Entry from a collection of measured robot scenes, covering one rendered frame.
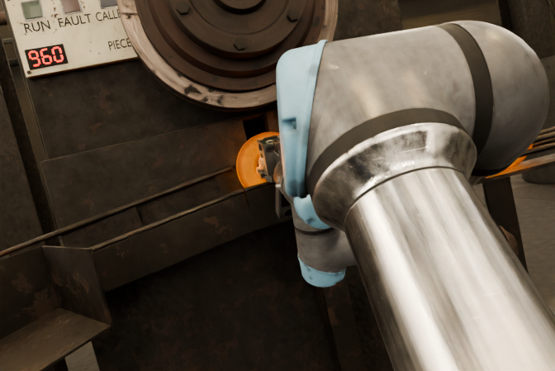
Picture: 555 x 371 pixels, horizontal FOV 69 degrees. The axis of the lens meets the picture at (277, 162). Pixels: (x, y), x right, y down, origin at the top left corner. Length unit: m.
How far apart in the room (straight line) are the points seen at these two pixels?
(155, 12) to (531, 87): 0.69
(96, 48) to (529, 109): 0.89
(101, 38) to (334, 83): 0.82
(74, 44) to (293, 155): 0.83
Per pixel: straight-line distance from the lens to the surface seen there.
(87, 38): 1.05
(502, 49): 0.33
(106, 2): 1.06
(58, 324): 0.75
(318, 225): 0.60
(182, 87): 0.87
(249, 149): 0.90
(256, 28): 0.83
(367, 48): 0.30
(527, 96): 0.34
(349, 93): 0.27
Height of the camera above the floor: 0.82
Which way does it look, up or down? 4 degrees down
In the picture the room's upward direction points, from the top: 13 degrees counter-clockwise
